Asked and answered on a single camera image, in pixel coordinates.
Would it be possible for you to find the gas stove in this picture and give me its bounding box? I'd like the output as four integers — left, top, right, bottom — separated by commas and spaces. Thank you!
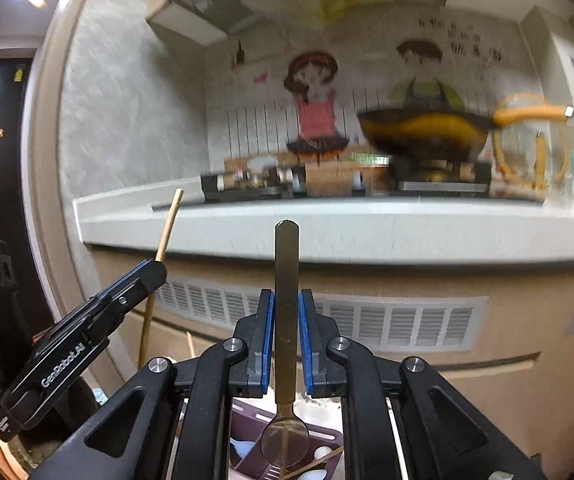
201, 159, 494, 204

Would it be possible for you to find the dark wok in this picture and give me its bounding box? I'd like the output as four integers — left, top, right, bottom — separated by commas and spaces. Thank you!
356, 109, 496, 167

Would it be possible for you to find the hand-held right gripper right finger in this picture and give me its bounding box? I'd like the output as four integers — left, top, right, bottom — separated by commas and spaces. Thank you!
298, 288, 548, 480

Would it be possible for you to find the cartoon wall poster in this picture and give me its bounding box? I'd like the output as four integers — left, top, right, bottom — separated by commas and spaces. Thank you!
207, 15, 535, 161

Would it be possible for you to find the glass jar with yellow lid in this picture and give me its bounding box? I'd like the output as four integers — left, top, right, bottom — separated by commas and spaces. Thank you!
491, 92, 574, 197

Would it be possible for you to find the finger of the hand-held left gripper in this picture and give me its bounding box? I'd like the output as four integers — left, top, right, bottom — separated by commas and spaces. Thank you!
83, 259, 151, 307
92, 261, 169, 322

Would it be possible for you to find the long cabinet vent grille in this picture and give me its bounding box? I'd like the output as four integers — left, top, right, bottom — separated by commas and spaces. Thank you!
151, 279, 491, 354

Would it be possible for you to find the gold metal spoon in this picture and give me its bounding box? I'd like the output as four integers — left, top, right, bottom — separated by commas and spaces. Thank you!
260, 220, 311, 467

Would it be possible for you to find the purple utensil holder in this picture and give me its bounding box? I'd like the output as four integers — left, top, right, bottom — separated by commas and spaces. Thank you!
229, 397, 344, 480

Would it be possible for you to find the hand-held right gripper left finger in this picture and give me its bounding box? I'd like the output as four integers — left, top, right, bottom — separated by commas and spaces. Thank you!
30, 288, 275, 480

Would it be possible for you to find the range hood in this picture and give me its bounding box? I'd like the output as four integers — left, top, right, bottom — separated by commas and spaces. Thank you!
141, 0, 298, 47

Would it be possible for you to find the white kitchen counter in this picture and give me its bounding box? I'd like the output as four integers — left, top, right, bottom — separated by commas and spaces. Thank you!
74, 177, 574, 267

